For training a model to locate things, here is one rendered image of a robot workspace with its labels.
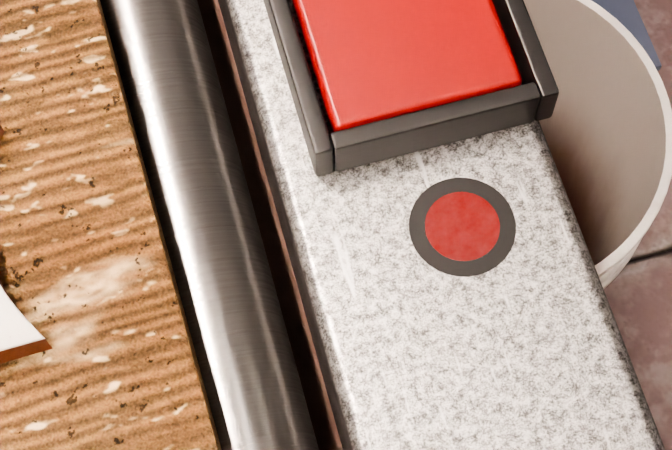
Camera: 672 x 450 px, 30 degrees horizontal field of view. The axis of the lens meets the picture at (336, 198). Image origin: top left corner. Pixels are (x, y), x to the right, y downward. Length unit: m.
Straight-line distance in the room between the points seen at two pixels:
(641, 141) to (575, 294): 0.72
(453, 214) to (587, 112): 0.80
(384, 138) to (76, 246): 0.09
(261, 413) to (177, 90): 0.11
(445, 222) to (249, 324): 0.07
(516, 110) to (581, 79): 0.77
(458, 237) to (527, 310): 0.03
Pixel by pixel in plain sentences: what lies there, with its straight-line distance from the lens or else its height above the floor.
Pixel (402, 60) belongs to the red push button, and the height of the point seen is 0.93.
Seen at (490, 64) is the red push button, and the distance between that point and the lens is 0.39.
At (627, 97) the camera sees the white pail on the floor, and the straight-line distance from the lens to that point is 1.10.
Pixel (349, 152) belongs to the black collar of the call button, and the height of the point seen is 0.93.
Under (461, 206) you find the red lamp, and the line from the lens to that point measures 0.38.
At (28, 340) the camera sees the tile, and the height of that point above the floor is 0.95.
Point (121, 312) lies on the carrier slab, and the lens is 0.35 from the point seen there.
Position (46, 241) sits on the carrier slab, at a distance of 0.36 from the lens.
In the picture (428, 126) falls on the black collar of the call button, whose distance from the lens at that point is 0.37.
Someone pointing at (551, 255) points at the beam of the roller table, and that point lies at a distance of 0.38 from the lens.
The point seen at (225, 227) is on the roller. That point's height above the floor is 0.92.
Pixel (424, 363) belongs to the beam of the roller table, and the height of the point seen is 0.91.
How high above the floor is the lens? 1.26
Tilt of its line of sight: 66 degrees down
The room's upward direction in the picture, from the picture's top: 2 degrees counter-clockwise
